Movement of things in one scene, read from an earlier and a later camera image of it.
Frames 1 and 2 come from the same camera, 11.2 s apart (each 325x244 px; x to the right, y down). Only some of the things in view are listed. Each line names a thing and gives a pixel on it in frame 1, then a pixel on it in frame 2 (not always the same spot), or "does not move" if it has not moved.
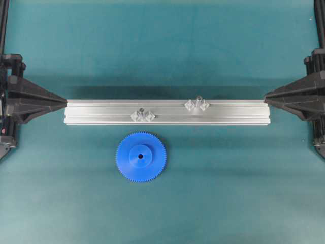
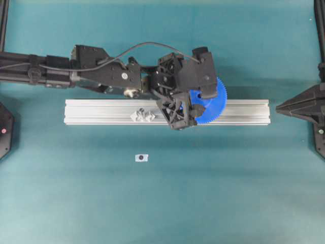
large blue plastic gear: x=140 y=156 -> x=214 y=107
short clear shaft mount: x=142 y=116 does not move
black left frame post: x=4 y=5 does not move
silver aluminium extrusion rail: x=167 y=112 does not move
